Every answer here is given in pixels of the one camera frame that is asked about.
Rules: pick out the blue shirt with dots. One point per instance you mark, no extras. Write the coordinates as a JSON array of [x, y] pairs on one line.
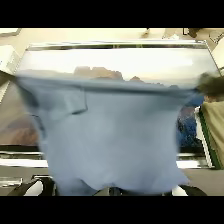
[[113, 133]]

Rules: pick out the olive green garment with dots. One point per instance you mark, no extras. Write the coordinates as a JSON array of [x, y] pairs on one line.
[[215, 130]]

